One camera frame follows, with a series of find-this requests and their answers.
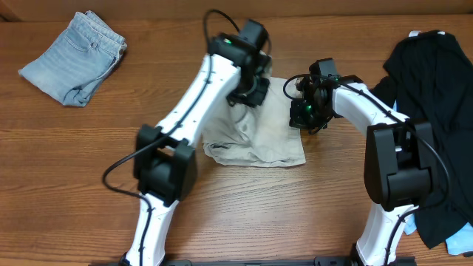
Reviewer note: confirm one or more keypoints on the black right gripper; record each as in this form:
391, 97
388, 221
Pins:
300, 117

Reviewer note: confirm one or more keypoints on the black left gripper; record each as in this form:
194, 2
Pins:
253, 94

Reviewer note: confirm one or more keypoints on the beige khaki shorts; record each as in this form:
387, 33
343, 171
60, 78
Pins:
260, 137

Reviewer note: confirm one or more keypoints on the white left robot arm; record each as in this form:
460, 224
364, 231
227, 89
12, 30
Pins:
165, 165

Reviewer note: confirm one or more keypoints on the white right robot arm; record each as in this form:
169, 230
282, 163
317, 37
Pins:
400, 164

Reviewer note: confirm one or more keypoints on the black shirt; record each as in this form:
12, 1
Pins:
429, 77

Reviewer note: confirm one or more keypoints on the folded light blue jeans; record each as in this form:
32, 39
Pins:
78, 61

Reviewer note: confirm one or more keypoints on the light blue garment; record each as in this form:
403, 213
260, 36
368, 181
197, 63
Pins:
452, 221

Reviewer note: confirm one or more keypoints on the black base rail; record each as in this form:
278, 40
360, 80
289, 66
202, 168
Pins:
288, 261

